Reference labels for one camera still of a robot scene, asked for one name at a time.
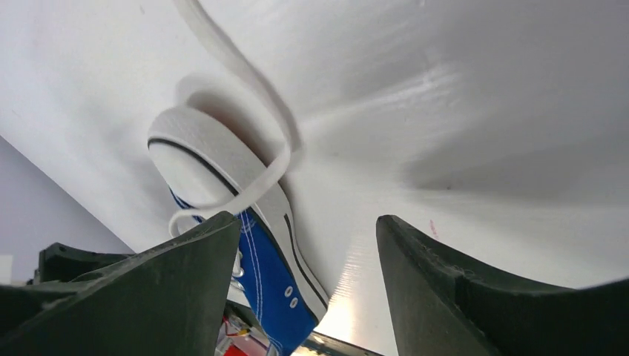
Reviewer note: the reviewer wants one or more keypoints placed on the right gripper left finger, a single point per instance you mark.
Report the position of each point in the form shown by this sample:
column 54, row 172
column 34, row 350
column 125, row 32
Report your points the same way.
column 168, row 300

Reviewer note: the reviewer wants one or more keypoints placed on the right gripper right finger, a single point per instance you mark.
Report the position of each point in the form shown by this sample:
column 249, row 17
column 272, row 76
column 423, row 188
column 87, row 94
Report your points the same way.
column 445, row 302

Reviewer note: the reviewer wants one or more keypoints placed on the blue canvas sneaker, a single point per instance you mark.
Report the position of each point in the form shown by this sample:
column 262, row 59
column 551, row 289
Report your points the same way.
column 208, row 170

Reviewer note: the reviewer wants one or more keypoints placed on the white shoelace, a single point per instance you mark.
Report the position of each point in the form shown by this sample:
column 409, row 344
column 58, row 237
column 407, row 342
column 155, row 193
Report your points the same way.
column 239, row 96

